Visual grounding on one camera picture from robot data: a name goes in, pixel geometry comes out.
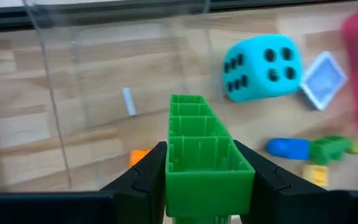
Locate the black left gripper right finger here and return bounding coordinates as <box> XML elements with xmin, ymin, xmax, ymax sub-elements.
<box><xmin>234</xmin><ymin>139</ymin><xmax>352</xmax><ymax>224</ymax></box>

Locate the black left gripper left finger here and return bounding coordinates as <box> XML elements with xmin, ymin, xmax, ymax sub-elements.
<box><xmin>100</xmin><ymin>141</ymin><xmax>168</xmax><ymax>224</ymax></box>

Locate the orange toy block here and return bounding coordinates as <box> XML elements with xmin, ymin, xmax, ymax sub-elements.
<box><xmin>128</xmin><ymin>148</ymin><xmax>152</xmax><ymax>168</ymax></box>

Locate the green two-stud toy brick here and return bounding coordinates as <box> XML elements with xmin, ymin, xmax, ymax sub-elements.
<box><xmin>308</xmin><ymin>134</ymin><xmax>353</xmax><ymax>166</ymax></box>

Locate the long green toy brick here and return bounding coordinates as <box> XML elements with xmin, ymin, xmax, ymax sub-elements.
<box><xmin>165</xmin><ymin>94</ymin><xmax>257</xmax><ymax>224</ymax></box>

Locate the yellow square toy block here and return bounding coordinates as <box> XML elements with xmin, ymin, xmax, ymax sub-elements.
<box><xmin>302</xmin><ymin>164</ymin><xmax>329</xmax><ymax>187</ymax></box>

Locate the blue two-stud toy brick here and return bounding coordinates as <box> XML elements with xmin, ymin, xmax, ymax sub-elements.
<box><xmin>265</xmin><ymin>138</ymin><xmax>311</xmax><ymax>161</ymax></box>

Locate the teal foam die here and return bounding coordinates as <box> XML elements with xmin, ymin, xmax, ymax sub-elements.
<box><xmin>221</xmin><ymin>33</ymin><xmax>305</xmax><ymax>104</ymax></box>

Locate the clear plastic bin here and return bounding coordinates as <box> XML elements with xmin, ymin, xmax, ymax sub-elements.
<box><xmin>22</xmin><ymin>0</ymin><xmax>220</xmax><ymax>192</ymax></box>

